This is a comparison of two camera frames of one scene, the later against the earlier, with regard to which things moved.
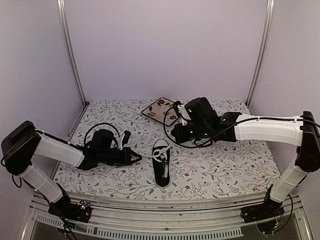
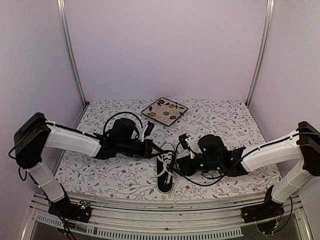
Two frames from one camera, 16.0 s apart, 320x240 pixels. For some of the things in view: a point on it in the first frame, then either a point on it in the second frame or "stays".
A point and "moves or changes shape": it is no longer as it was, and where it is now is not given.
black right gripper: [178, 136] to [184, 164]
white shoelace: [163, 153] moves or changes shape
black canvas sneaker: [161, 159] moves or changes shape
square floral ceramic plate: [156, 110] stays
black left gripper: [126, 157] to [147, 151]
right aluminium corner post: [263, 53] stays
